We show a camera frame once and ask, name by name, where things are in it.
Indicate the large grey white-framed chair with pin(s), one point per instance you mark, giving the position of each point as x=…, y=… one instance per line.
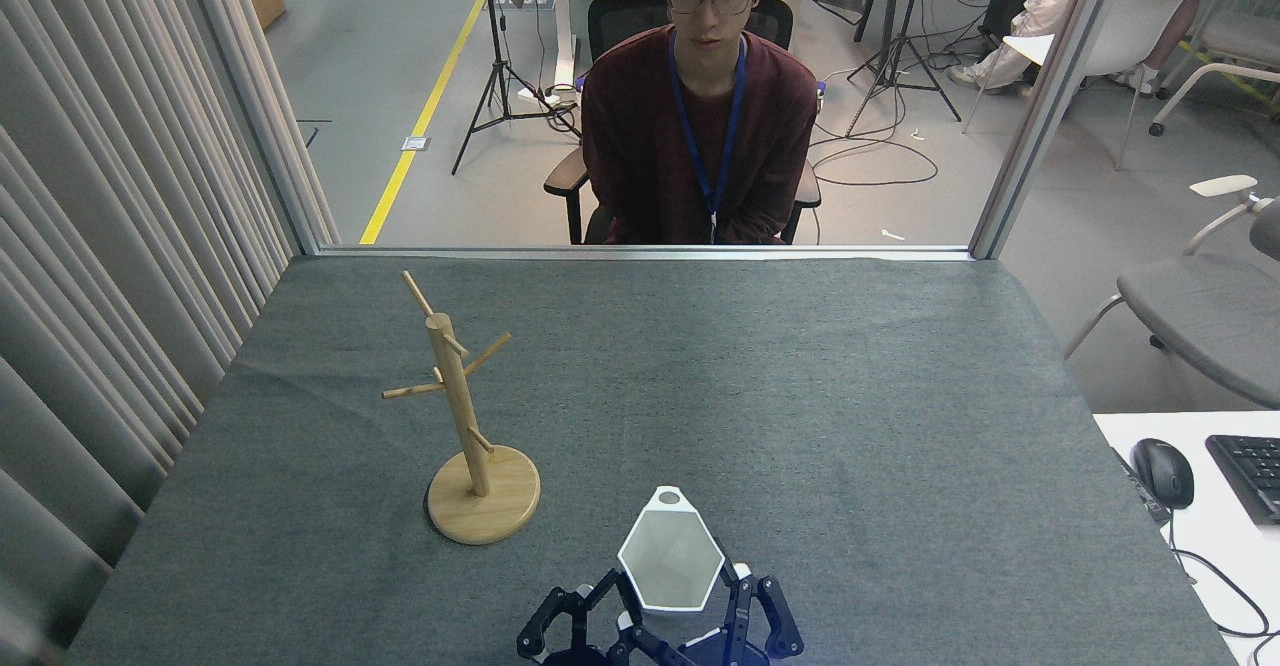
x=1210, y=316

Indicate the silver aluminium post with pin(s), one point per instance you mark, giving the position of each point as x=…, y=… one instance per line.
x=1050, y=96
x=255, y=96

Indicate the small grey white-framed chair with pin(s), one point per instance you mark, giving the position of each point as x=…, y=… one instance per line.
x=1245, y=41

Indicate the silver aluminium rail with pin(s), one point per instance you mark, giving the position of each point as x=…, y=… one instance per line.
x=640, y=252

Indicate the white hexagonal cup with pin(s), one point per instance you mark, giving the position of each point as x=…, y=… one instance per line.
x=670, y=556

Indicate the seated person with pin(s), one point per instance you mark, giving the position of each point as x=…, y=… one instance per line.
x=1040, y=6

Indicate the beige pleated curtain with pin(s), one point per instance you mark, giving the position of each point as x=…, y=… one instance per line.
x=100, y=246

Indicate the white power strip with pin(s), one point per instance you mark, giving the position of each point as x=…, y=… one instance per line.
x=540, y=96

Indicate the wooden cup rack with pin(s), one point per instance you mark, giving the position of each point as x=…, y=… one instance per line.
x=485, y=511

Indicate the white plastic chair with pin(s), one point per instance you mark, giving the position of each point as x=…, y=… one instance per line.
x=1140, y=26

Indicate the black tripod stand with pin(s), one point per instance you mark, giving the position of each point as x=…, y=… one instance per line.
x=497, y=56
x=900, y=46

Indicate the white-legged desk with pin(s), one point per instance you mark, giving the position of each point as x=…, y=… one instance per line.
x=565, y=36

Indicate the yellow floor tape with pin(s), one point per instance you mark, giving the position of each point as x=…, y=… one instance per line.
x=420, y=126

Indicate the black keyboard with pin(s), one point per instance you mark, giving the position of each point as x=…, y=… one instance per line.
x=1252, y=476

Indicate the metal floor socket plate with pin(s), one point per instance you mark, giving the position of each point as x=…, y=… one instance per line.
x=416, y=143

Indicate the black office chair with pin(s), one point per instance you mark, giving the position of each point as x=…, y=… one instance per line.
x=615, y=21

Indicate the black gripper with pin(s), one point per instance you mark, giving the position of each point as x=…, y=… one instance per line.
x=690, y=654

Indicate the black computer mouse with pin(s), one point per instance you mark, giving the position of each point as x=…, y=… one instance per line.
x=1165, y=474

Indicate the white desk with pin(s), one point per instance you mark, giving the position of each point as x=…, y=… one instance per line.
x=1225, y=566

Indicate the black bar-shaped device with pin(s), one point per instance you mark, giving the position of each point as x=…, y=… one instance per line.
x=1140, y=491

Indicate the grey felt table cover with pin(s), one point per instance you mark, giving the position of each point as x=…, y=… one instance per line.
x=800, y=396

